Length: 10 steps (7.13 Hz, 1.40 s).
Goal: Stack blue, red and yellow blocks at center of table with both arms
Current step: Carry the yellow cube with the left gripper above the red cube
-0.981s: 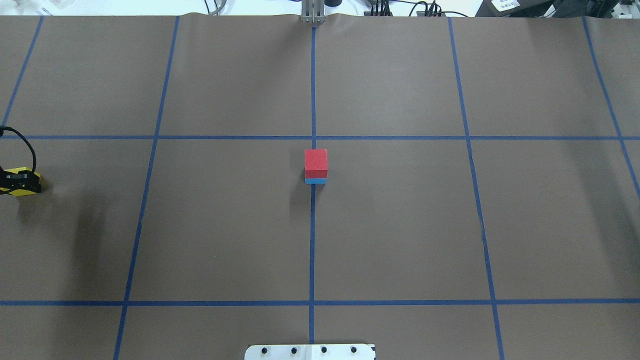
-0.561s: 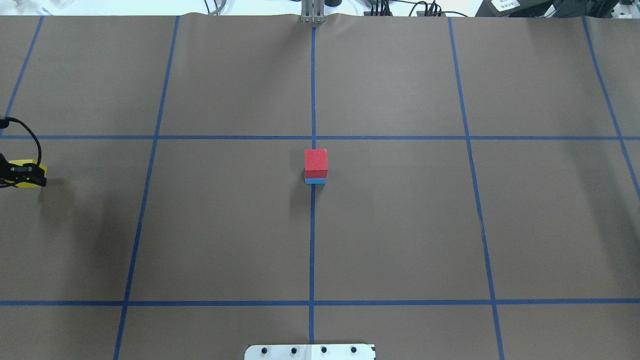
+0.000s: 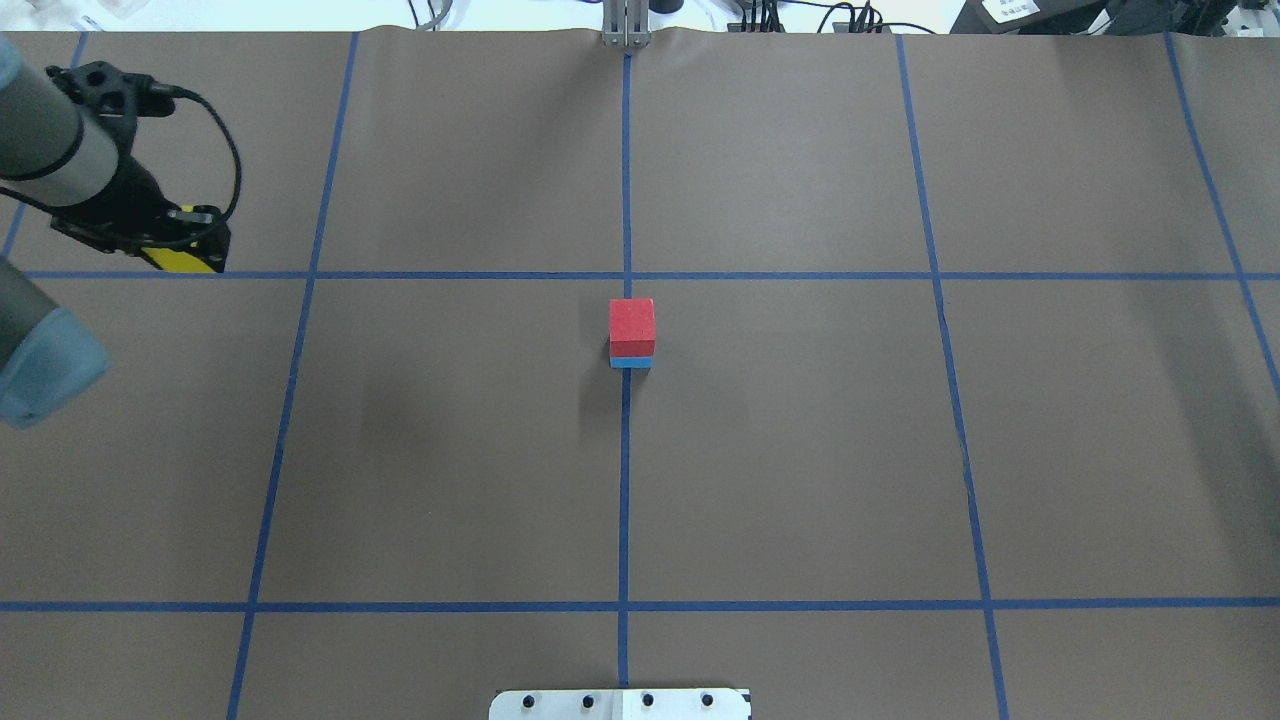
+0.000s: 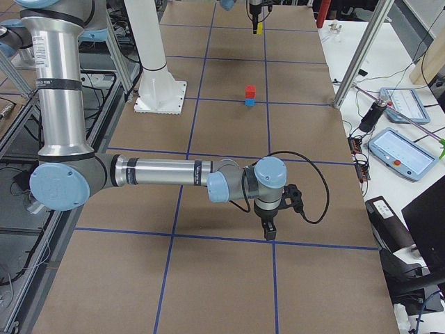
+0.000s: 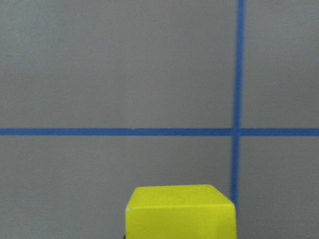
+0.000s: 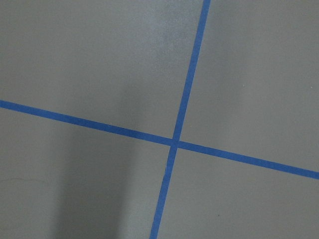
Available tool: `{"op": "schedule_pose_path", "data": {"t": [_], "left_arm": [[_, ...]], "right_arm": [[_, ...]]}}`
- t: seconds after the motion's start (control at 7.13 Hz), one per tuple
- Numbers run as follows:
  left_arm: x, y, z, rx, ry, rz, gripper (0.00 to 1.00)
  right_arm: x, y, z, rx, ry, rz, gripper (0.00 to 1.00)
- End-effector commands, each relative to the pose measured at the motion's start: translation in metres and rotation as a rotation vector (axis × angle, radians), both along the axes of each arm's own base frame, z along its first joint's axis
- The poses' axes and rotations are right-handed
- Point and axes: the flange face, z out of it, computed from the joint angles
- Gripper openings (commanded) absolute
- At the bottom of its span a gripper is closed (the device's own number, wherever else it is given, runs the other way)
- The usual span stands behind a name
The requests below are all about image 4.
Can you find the black monitor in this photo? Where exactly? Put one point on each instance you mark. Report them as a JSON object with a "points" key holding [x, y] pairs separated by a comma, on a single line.
{"points": [[424, 217]]}

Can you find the reacher grabber stick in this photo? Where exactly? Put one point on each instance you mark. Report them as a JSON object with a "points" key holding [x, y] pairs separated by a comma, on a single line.
{"points": [[400, 115]]}

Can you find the blue cube block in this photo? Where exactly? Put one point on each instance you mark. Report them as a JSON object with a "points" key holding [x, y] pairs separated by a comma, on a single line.
{"points": [[249, 102]]}

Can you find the far teach pendant tablet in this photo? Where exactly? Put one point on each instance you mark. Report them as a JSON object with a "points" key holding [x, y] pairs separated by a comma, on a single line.
{"points": [[407, 102]]}

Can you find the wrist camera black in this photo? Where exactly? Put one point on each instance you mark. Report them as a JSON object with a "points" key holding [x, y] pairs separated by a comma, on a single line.
{"points": [[292, 197]]}

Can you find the yellow cube block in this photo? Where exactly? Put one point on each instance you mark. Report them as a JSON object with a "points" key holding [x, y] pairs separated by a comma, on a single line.
{"points": [[260, 28]]}

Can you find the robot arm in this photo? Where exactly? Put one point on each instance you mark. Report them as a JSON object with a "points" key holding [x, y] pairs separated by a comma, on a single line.
{"points": [[70, 170], [229, 4]]}

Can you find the metal fitting white cap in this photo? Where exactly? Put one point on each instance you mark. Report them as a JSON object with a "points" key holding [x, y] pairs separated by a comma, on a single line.
{"points": [[335, 27]]}

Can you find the orange circuit board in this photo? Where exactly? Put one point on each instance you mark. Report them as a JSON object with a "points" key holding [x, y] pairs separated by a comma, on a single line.
{"points": [[360, 160]]}

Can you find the red cylinder object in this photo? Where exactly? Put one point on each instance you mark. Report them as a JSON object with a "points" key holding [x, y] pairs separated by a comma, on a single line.
{"points": [[322, 13]]}

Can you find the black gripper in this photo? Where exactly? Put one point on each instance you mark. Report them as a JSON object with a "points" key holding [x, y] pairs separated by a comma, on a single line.
{"points": [[254, 8], [265, 214]]}

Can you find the black water bottle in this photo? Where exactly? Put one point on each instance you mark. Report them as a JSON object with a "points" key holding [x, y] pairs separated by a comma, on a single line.
{"points": [[372, 116]]}

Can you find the red cube block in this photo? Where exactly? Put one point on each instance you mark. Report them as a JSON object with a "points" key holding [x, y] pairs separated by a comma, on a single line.
{"points": [[250, 92]]}

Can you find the aluminium frame post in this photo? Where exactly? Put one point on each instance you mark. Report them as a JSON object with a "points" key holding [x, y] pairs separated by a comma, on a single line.
{"points": [[373, 27]]}

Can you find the teach pendant tablet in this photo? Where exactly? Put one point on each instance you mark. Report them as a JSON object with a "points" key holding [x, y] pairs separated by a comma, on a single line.
{"points": [[402, 155], [407, 102]]}

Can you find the near teach pendant tablet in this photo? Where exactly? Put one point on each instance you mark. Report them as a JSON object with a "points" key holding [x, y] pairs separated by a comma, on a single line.
{"points": [[402, 155]]}

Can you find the black brown box device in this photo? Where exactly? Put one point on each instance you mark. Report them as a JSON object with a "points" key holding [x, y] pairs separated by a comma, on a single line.
{"points": [[389, 228]]}

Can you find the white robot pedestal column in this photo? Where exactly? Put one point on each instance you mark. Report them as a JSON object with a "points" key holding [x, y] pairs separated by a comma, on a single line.
{"points": [[159, 91]]}

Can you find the small black square puck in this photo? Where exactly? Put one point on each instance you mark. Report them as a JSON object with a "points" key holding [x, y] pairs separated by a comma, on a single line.
{"points": [[362, 73]]}

